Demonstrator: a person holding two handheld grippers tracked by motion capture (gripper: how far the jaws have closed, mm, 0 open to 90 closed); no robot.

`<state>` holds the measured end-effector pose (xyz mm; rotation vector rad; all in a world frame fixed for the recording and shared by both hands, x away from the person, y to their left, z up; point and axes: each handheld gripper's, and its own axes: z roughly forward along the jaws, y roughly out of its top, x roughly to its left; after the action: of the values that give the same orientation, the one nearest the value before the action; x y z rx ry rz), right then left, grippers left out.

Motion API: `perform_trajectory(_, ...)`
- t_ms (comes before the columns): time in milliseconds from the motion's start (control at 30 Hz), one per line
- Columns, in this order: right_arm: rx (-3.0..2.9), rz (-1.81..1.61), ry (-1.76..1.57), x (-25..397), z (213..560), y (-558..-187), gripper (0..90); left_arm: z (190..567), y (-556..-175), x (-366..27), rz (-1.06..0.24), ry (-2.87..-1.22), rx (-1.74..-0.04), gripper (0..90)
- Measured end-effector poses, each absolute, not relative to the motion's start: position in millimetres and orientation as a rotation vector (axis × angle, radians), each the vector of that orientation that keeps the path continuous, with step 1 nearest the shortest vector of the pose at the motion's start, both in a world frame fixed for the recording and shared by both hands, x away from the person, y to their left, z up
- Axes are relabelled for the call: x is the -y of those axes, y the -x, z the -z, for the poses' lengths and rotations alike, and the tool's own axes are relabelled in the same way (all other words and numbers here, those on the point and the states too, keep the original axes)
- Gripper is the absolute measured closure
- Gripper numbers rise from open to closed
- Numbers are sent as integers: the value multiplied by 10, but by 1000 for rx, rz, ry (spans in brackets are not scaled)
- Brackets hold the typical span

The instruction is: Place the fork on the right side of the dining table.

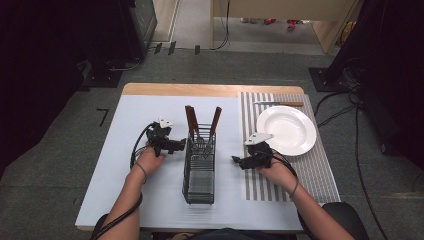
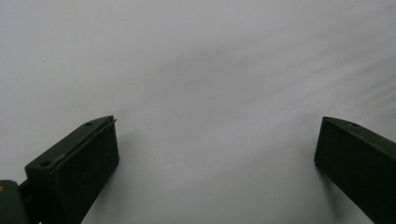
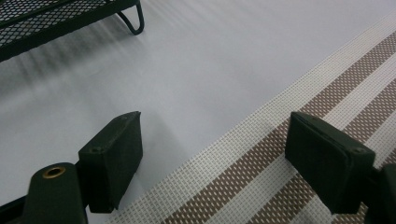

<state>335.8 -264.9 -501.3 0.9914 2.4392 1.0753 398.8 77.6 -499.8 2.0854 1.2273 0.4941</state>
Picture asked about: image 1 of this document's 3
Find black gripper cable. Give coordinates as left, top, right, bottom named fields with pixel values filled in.
left=89, top=121, right=158, bottom=240
left=266, top=149, right=300, bottom=199

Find white plate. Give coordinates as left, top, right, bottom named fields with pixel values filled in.
left=255, top=105, right=318, bottom=157

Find black hanging cable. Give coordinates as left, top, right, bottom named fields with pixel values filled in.
left=209, top=0, right=232, bottom=52

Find light wooden desk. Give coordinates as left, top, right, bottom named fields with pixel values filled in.
left=209, top=0, right=363, bottom=55

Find black floor cable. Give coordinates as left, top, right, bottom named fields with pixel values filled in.
left=313, top=76, right=391, bottom=240

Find dark cabinet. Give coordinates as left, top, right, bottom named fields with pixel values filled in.
left=118, top=0, right=158, bottom=62

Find person's right hand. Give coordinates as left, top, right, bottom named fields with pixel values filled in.
left=255, top=157, right=298, bottom=196

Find red shoes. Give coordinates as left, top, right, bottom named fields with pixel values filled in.
left=263, top=17, right=303, bottom=32

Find black wire cutlery holder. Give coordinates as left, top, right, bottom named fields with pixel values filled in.
left=181, top=123, right=217, bottom=205

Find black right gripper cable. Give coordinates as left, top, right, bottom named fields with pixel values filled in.
left=266, top=149, right=300, bottom=199

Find person's dark clothing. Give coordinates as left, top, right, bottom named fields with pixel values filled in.
left=173, top=227, right=298, bottom=240

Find person's left hand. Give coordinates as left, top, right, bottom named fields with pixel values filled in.
left=134, top=144, right=167, bottom=178

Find wooden-handled spoon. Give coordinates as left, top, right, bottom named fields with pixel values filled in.
left=203, top=106, right=223, bottom=158

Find grey striped placemat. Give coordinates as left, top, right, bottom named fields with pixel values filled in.
left=240, top=91, right=342, bottom=204

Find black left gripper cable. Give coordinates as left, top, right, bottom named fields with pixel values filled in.
left=89, top=121, right=158, bottom=240

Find wooden-handled knife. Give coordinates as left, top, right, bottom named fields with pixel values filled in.
left=253, top=100, right=305, bottom=108

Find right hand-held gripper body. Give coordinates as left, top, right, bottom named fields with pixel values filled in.
left=241, top=132, right=276, bottom=170

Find white table cover sheet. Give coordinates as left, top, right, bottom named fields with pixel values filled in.
left=74, top=94, right=305, bottom=232

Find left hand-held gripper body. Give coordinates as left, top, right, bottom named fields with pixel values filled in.
left=145, top=117, right=178, bottom=158

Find black stand base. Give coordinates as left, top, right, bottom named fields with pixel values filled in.
left=308, top=66, right=353, bottom=93

